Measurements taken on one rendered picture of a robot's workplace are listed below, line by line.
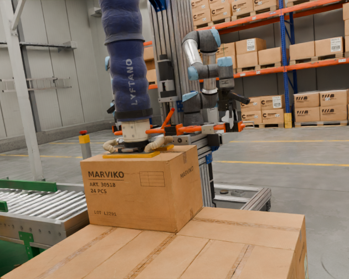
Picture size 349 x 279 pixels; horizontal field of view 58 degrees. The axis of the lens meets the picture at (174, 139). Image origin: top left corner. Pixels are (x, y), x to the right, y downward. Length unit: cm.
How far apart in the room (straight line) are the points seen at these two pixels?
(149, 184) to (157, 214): 17
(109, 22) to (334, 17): 855
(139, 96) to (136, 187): 51
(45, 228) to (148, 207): 71
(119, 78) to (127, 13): 36
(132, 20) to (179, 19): 71
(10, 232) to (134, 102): 128
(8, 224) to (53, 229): 46
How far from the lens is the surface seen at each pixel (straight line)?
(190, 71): 170
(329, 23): 997
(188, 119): 217
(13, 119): 1192
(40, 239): 225
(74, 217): 206
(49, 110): 1267
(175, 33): 245
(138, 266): 151
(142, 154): 175
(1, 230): 257
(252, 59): 904
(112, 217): 193
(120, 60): 182
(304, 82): 999
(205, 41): 204
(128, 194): 180
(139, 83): 181
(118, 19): 183
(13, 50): 539
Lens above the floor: 129
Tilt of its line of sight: 9 degrees down
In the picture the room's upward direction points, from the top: 7 degrees counter-clockwise
